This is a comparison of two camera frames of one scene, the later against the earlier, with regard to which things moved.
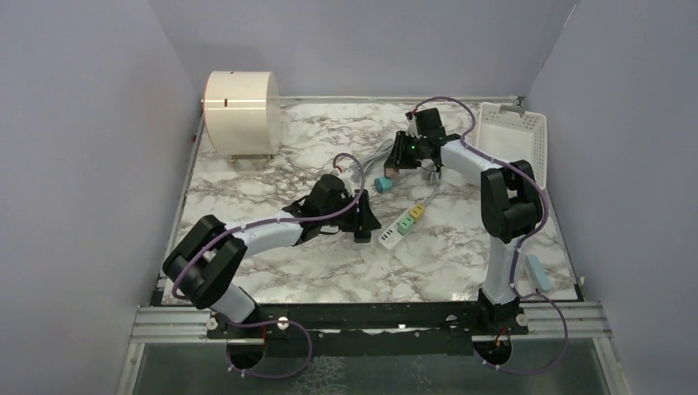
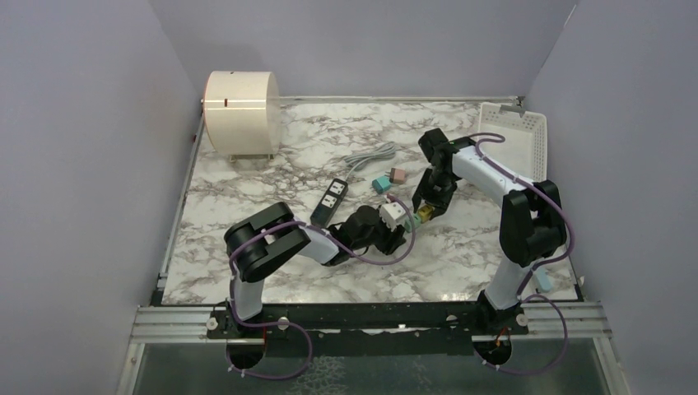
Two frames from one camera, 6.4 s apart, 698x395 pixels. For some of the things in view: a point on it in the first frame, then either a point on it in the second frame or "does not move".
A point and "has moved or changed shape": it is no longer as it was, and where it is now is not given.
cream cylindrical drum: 243,113 does not move
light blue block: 537,273 does not move
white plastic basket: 508,137 does not move
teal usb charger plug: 383,184 does not move
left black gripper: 363,220 -> 392,240
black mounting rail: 369,328 does not move
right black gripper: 398,159 -> 439,203
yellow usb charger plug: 417,211 has moved or changed shape
